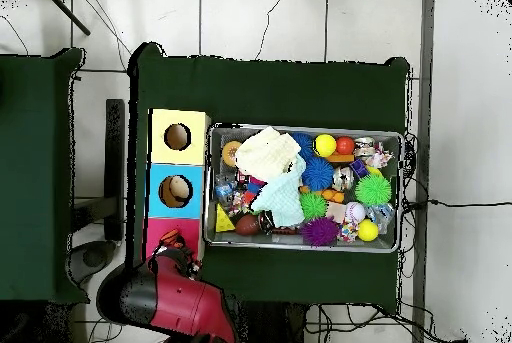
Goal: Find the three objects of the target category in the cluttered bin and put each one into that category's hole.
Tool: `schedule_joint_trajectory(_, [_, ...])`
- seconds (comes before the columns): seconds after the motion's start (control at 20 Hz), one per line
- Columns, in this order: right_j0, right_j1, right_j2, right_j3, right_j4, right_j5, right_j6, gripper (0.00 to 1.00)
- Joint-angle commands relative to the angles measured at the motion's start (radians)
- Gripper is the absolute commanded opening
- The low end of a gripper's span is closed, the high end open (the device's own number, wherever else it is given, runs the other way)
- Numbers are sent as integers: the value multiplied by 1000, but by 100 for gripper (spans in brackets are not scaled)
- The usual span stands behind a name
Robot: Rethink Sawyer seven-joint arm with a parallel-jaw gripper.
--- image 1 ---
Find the small green spiky ball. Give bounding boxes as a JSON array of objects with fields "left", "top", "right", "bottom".
[{"left": 299, "top": 192, "right": 329, "bottom": 221}]

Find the dark green table cloth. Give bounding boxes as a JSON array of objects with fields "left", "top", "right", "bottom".
[
  {"left": 0, "top": 48, "right": 90, "bottom": 305},
  {"left": 126, "top": 41, "right": 411, "bottom": 314}
]

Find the black floor cable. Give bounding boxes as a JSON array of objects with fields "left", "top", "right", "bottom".
[{"left": 403, "top": 197, "right": 512, "bottom": 212}]

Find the wooden box with three holes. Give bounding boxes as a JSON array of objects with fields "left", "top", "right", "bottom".
[{"left": 141, "top": 108, "right": 212, "bottom": 272}]

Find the large green spiky ball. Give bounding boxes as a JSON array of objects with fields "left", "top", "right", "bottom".
[{"left": 354, "top": 173, "right": 392, "bottom": 207}]

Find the purple spiky ball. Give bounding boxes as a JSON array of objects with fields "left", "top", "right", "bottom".
[{"left": 300, "top": 216, "right": 341, "bottom": 247}]

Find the grey stand base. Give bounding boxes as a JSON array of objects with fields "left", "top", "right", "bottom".
[{"left": 67, "top": 240, "right": 117, "bottom": 284}]

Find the black upright panel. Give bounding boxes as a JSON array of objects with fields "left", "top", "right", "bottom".
[{"left": 104, "top": 98, "right": 126, "bottom": 240}]

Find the toy burger bun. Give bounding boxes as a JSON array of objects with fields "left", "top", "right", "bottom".
[{"left": 221, "top": 139, "right": 243, "bottom": 168}]

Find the cream cloth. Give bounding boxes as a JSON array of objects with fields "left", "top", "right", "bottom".
[{"left": 234, "top": 125, "right": 302, "bottom": 182}]

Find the large yellow ball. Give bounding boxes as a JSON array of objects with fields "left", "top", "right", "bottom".
[{"left": 312, "top": 133, "right": 338, "bottom": 158}]

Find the blue spiky ball with eyes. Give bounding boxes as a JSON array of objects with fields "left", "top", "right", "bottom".
[{"left": 301, "top": 156, "right": 335, "bottom": 192}]

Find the silver mesh bin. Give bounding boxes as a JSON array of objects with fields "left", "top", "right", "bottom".
[{"left": 204, "top": 122, "right": 403, "bottom": 254}]

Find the black tripod leg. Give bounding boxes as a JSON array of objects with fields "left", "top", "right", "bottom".
[{"left": 41, "top": 0, "right": 92, "bottom": 36}]

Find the mint green cloth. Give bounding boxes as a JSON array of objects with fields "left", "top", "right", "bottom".
[{"left": 250, "top": 156, "right": 307, "bottom": 228}]

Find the yellow toy cheese wedge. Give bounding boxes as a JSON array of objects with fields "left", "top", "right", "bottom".
[{"left": 214, "top": 202, "right": 237, "bottom": 233}]

